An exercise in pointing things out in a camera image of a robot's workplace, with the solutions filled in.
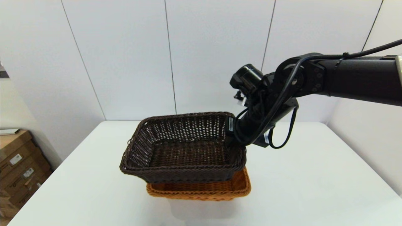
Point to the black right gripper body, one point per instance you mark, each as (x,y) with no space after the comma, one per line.
(257,125)

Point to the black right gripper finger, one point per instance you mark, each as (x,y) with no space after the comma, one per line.
(262,141)
(231,125)

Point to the dark brown wicker basket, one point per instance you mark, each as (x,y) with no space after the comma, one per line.
(185,153)

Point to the orange wicker basket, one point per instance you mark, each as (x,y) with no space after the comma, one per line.
(201,190)

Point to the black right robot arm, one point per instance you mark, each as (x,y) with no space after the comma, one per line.
(355,78)

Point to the brown cardboard box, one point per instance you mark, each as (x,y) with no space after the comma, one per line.
(12,142)
(34,188)
(31,163)

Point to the white flat object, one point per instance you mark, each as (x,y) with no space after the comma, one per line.
(9,132)

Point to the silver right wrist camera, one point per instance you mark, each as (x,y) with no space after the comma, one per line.
(241,98)

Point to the grey wall fixture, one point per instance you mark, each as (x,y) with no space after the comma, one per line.
(3,71)

